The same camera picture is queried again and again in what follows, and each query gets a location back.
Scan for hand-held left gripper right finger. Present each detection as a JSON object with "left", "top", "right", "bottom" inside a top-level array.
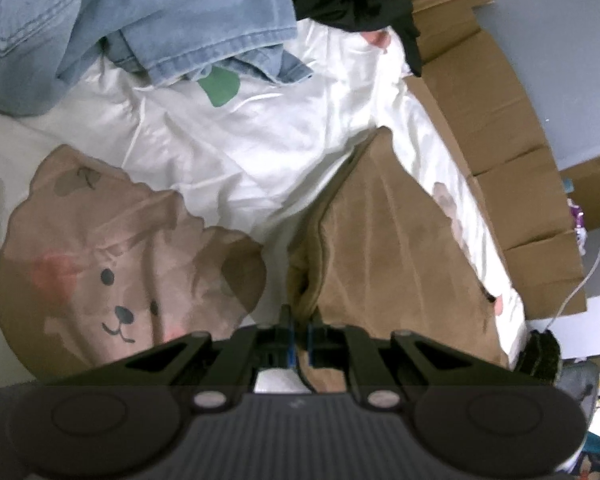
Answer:
[{"left": 306, "top": 324, "right": 518, "bottom": 409}]

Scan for purple white packet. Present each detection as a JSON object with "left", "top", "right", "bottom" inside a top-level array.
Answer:
[{"left": 567, "top": 197, "right": 588, "bottom": 233}]

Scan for grey appliance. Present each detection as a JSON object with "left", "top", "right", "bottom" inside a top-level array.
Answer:
[{"left": 472, "top": 0, "right": 600, "bottom": 171}]

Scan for leopard print cloth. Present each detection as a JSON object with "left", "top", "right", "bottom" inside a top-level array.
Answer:
[{"left": 517, "top": 330, "right": 563, "bottom": 381}]

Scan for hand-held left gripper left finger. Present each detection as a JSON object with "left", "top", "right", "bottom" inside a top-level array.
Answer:
[{"left": 80, "top": 305, "right": 297, "bottom": 409}]

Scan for white cable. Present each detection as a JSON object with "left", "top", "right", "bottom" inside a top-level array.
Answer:
[{"left": 545, "top": 207, "right": 600, "bottom": 333}]

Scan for brown printed t-shirt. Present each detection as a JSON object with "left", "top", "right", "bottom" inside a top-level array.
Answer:
[{"left": 285, "top": 127, "right": 511, "bottom": 396}]

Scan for flattened cardboard box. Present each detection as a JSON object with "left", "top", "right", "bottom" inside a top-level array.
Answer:
[{"left": 395, "top": 0, "right": 588, "bottom": 318}]

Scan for light blue jeans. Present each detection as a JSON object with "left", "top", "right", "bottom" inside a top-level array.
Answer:
[{"left": 0, "top": 0, "right": 313, "bottom": 116}]

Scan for white bear print blanket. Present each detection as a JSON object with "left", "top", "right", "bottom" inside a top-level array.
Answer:
[{"left": 0, "top": 17, "right": 528, "bottom": 396}]

